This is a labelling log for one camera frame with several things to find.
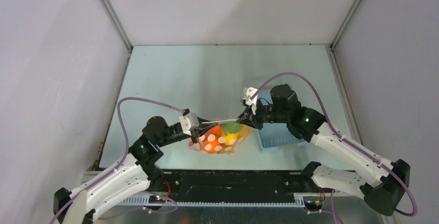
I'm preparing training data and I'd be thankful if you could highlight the green pepper stem piece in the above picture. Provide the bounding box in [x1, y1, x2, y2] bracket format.
[221, 122, 243, 135]

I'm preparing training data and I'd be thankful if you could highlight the clear dotted zip top bag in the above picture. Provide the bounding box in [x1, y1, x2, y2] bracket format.
[188, 119, 251, 154]

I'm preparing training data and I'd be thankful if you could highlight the yellow lemon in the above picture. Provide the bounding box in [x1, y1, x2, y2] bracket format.
[223, 133, 239, 146]

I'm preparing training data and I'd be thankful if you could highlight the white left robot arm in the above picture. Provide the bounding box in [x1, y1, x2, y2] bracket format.
[53, 113, 218, 223]

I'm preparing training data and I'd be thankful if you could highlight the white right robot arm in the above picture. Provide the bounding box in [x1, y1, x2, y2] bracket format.
[238, 84, 410, 216]

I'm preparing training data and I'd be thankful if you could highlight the light blue plastic basket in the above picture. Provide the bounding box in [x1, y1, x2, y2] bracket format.
[257, 85, 307, 153]

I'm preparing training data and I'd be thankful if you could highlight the left circuit board with leds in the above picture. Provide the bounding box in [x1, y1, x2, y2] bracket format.
[148, 195, 168, 205]

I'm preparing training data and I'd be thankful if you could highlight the circuit board with leds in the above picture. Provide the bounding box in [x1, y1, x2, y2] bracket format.
[148, 195, 168, 205]
[303, 200, 324, 214]

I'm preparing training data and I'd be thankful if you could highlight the right circuit board with leds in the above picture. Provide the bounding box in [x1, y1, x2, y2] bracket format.
[303, 200, 324, 214]

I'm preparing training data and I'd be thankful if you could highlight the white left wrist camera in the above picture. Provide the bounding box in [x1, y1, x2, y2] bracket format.
[179, 109, 199, 136]

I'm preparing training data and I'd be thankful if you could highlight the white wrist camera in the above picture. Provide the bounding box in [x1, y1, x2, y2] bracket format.
[179, 109, 199, 136]
[241, 87, 258, 114]

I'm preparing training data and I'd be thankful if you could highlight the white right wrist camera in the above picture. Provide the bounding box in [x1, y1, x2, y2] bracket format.
[241, 87, 258, 114]

